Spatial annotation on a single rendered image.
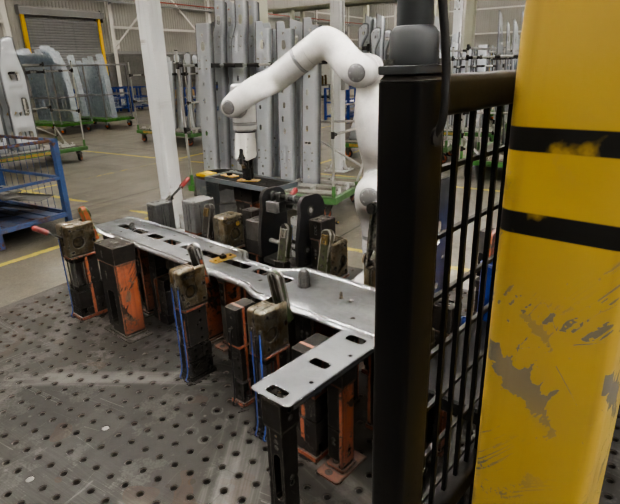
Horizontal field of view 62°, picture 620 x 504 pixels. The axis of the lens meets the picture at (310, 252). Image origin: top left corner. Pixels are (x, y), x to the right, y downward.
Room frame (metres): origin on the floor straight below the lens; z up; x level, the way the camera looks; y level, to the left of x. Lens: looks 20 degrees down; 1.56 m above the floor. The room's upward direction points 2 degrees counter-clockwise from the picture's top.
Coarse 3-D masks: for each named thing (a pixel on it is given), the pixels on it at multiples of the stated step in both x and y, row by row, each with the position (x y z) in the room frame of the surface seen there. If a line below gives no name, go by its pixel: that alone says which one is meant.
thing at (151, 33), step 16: (144, 0) 5.00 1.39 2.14; (144, 16) 5.01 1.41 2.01; (160, 16) 5.10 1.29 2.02; (144, 32) 5.03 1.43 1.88; (160, 32) 5.08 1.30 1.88; (144, 48) 5.04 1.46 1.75; (160, 48) 5.06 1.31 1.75; (144, 64) 5.06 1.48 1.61; (160, 64) 5.04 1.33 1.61; (160, 80) 5.02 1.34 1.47; (160, 96) 5.00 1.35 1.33; (160, 112) 4.99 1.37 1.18; (160, 128) 5.00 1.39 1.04; (160, 144) 5.01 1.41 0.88; (176, 144) 5.11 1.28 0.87; (160, 160) 5.03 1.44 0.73; (176, 160) 5.09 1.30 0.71; (160, 176) 5.05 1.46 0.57; (176, 176) 5.07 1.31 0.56; (160, 192) 5.06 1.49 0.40; (176, 208) 5.03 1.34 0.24; (176, 224) 5.00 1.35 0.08
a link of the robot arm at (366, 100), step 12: (372, 84) 1.75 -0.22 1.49; (360, 96) 1.76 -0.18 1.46; (372, 96) 1.74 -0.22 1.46; (360, 108) 1.72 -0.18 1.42; (372, 108) 1.70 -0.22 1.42; (360, 120) 1.70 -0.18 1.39; (372, 120) 1.69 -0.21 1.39; (360, 132) 1.71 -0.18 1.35; (372, 132) 1.69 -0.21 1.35; (360, 144) 1.72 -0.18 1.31; (372, 144) 1.70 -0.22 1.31; (372, 156) 1.73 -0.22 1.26; (372, 168) 1.77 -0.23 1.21
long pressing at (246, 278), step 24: (144, 240) 1.70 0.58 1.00; (192, 240) 1.68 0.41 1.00; (216, 264) 1.44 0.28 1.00; (264, 264) 1.42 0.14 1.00; (264, 288) 1.25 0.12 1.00; (288, 288) 1.25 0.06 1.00; (312, 288) 1.24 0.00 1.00; (336, 288) 1.24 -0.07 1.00; (360, 288) 1.24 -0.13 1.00; (312, 312) 1.11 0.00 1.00; (336, 312) 1.10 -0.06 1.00; (360, 312) 1.10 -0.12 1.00
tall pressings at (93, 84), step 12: (72, 60) 16.36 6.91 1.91; (84, 60) 16.01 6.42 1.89; (96, 72) 15.92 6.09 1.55; (84, 84) 16.18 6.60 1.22; (96, 84) 15.82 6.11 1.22; (108, 84) 15.64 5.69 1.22; (96, 96) 15.91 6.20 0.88; (108, 96) 15.55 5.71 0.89; (84, 108) 16.33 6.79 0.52; (96, 108) 15.99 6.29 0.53; (108, 108) 15.66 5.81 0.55
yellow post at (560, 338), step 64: (576, 0) 0.37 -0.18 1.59; (576, 64) 0.37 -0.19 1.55; (512, 128) 0.40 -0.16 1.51; (576, 128) 0.37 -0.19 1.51; (512, 192) 0.39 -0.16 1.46; (576, 192) 0.36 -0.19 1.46; (512, 256) 0.39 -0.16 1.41; (576, 256) 0.36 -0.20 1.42; (512, 320) 0.38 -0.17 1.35; (576, 320) 0.35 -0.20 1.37; (512, 384) 0.38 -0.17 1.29; (576, 384) 0.35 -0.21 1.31; (512, 448) 0.37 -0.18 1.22; (576, 448) 0.34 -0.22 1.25
